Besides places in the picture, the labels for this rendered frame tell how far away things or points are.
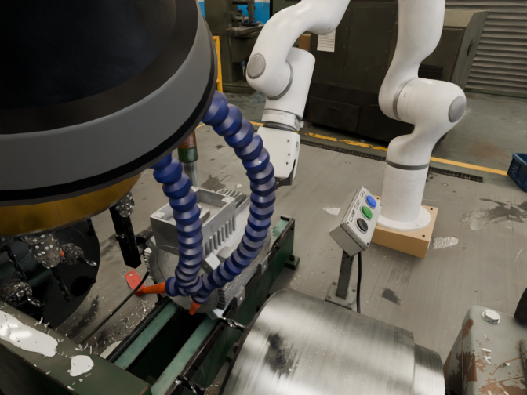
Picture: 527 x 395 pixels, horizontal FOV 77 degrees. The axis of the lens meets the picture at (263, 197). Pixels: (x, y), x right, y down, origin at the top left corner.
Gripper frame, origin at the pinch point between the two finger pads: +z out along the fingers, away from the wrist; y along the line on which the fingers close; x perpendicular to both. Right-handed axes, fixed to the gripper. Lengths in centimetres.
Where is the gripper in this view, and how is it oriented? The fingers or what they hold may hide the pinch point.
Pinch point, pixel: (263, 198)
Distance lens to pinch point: 72.6
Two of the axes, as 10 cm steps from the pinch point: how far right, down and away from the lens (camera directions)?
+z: -2.2, 9.7, 0.7
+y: -9.0, -2.3, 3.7
